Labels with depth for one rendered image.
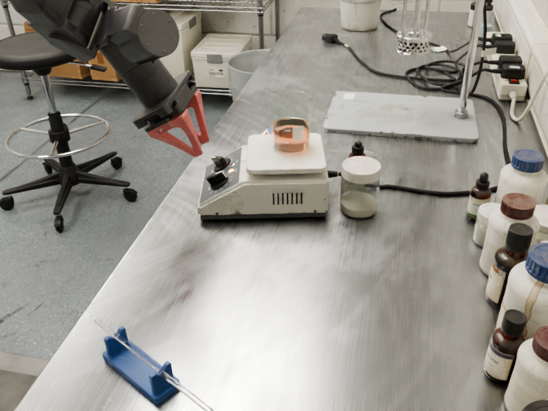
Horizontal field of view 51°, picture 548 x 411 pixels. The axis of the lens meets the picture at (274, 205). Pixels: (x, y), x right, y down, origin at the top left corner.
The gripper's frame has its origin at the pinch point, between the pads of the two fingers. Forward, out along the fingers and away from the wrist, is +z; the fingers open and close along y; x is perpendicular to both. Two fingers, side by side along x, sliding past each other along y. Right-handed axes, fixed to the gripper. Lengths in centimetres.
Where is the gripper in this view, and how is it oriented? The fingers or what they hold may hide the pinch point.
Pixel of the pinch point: (199, 144)
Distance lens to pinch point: 85.6
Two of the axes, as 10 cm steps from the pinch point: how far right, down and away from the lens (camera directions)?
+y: 2.0, -6.4, 7.4
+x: -8.2, 3.0, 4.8
